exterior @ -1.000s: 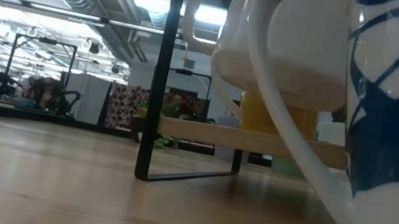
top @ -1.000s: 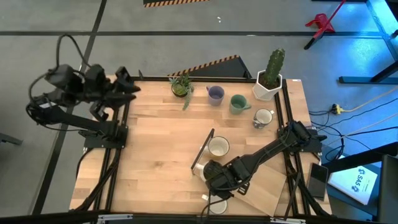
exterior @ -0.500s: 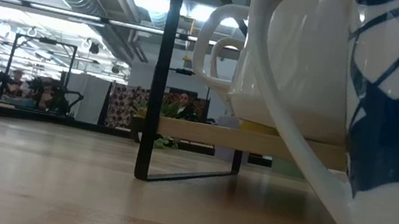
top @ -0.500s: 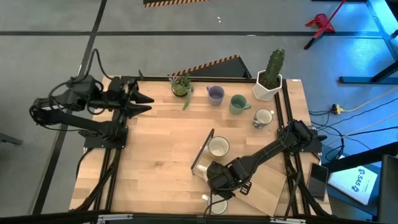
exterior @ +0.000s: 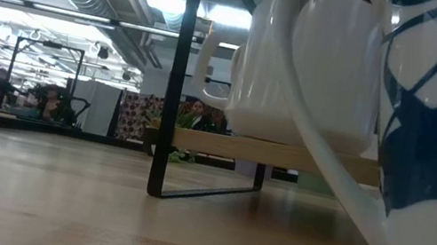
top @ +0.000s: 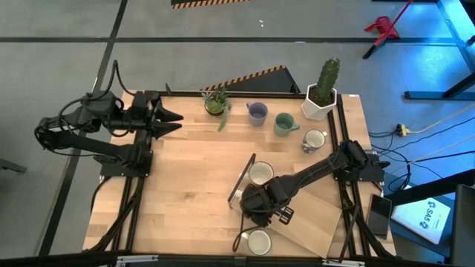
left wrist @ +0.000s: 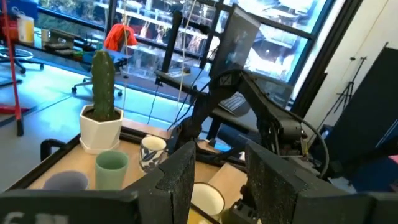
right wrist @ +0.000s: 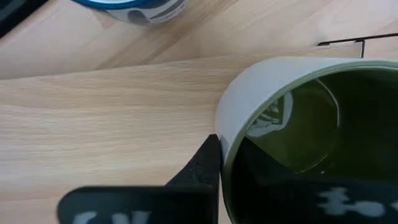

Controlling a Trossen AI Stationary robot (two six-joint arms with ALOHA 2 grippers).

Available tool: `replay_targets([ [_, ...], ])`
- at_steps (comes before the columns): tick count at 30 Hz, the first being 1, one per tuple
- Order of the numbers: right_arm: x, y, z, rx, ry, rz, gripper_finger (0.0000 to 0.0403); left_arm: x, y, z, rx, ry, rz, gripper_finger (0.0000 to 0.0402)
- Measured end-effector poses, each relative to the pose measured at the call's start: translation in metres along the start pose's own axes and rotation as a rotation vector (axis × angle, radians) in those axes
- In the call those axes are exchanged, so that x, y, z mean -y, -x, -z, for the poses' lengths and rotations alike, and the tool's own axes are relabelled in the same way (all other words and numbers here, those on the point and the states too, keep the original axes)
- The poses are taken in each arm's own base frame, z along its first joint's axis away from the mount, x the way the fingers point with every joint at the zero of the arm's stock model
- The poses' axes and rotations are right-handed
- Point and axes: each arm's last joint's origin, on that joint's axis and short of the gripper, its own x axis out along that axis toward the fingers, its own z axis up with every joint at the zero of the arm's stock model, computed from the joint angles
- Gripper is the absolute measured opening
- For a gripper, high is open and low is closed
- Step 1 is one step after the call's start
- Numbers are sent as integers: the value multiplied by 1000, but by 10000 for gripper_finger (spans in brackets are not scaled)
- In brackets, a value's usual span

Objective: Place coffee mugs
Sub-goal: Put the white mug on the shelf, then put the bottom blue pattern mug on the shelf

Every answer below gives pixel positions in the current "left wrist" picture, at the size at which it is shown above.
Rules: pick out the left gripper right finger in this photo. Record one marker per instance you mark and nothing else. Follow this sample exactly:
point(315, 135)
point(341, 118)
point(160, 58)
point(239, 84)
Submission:
point(273, 193)

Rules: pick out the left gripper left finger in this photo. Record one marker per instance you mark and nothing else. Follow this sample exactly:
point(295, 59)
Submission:
point(168, 193)

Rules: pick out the purple coffee mug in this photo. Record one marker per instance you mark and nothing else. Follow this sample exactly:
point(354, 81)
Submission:
point(66, 181)

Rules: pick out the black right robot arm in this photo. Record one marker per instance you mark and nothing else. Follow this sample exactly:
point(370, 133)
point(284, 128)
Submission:
point(267, 115)

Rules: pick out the green coffee mug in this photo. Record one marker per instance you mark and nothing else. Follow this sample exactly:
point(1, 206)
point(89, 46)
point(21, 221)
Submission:
point(111, 171)

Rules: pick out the blue patterned white mug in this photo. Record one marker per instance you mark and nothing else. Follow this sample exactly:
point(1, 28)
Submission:
point(150, 154)

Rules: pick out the black keyboard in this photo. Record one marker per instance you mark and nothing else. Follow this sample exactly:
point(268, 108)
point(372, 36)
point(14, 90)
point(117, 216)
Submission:
point(234, 103)

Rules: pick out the cactus in white pot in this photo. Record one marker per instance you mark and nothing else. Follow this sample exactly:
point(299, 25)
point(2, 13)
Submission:
point(101, 118)

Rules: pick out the black upright panel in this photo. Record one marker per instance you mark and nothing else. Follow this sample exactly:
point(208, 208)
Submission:
point(367, 118)

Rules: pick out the black tripod stand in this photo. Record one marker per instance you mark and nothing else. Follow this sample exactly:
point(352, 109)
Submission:
point(345, 93)

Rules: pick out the office chair with castors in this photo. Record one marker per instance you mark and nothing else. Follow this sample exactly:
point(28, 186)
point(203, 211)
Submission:
point(102, 84)

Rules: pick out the black computer monitor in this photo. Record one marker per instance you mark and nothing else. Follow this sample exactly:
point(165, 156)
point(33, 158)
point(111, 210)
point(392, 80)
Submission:
point(236, 40)

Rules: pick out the orange cloth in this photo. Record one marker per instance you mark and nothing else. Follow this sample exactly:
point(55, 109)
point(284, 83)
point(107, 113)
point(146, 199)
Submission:
point(119, 35)

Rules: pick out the red floor stand with pole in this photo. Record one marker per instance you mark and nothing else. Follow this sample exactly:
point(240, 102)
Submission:
point(12, 62)

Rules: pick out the white and yellow canister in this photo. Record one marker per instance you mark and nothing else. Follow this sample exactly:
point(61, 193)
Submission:
point(25, 28)

